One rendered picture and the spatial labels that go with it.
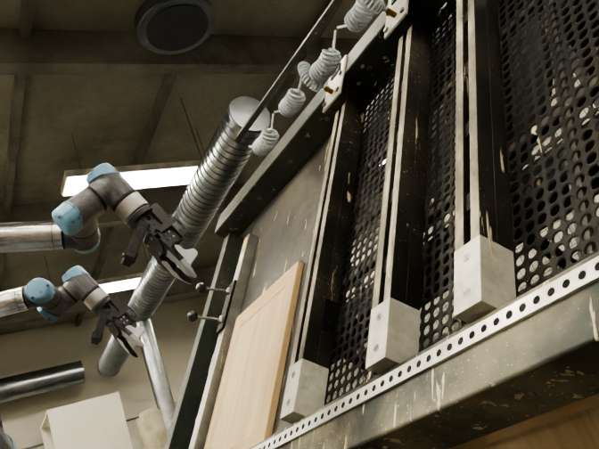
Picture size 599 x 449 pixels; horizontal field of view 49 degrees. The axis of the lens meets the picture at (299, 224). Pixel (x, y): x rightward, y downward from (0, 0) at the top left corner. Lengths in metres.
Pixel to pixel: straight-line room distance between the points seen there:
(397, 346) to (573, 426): 0.31
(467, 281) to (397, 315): 0.22
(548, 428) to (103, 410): 4.93
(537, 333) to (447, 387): 0.18
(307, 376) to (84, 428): 4.46
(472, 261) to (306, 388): 0.56
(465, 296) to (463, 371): 0.11
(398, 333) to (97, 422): 4.80
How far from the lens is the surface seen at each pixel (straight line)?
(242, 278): 2.38
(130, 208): 1.63
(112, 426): 5.86
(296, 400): 1.43
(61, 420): 5.82
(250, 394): 1.87
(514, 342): 0.94
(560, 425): 1.22
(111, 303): 2.27
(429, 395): 1.06
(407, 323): 1.22
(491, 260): 1.05
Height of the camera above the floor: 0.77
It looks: 21 degrees up
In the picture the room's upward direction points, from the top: 21 degrees counter-clockwise
